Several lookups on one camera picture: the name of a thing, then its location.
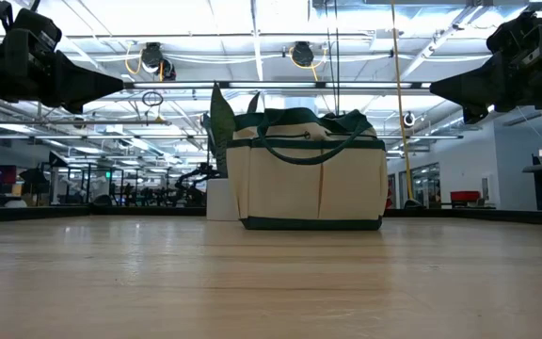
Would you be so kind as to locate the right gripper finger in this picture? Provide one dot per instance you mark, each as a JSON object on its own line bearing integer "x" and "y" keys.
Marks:
{"x": 478, "y": 89}

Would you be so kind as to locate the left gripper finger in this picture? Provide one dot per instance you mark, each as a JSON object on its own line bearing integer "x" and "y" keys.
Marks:
{"x": 83, "y": 85}

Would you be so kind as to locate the potted snake plant white pot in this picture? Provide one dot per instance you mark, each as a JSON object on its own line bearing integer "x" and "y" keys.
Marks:
{"x": 221, "y": 200}

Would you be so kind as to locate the black aluminium table frame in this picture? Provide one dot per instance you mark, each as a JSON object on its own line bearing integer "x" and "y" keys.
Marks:
{"x": 487, "y": 215}

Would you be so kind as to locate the beige green gardening bag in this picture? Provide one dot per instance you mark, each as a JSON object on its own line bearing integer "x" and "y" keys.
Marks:
{"x": 290, "y": 188}

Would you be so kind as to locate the small black ceiling reel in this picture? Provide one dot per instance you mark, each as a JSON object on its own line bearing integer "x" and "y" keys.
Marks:
{"x": 404, "y": 117}

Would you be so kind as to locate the black background robot arm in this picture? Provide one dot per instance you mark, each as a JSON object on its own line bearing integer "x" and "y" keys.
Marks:
{"x": 191, "y": 181}

